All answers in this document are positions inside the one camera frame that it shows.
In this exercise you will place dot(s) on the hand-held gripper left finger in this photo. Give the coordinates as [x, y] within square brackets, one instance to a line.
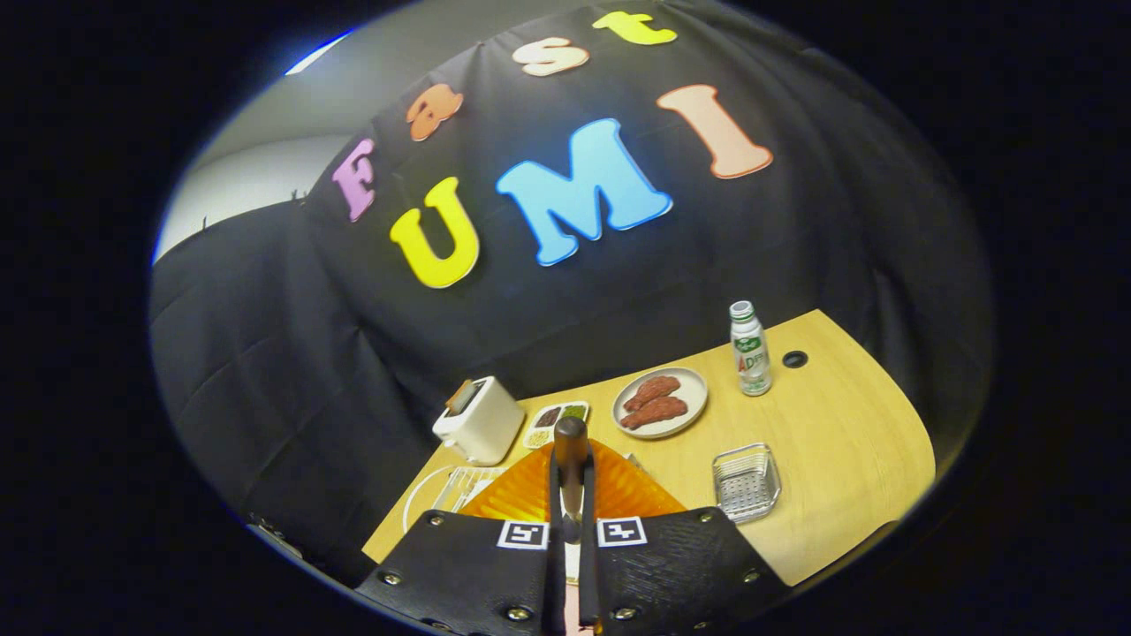
[468, 574]

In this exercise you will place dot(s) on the clear plastic basket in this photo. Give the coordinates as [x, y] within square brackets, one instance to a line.
[747, 484]

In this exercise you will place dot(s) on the brown toast slice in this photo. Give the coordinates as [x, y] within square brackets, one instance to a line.
[461, 397]

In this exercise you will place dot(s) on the cream white toaster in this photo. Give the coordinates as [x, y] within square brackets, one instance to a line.
[486, 433]

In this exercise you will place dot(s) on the red meat piece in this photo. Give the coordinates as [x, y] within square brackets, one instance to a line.
[654, 390]
[656, 412]

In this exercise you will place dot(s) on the grey plate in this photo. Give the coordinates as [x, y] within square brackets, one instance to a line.
[694, 393]

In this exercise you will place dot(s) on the white divided condiment tray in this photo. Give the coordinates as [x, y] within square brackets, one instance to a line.
[555, 424]

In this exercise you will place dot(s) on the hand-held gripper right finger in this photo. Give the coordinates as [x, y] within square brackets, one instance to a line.
[671, 574]

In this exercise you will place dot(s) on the white bottle with green cap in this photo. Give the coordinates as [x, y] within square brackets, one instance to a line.
[750, 353]

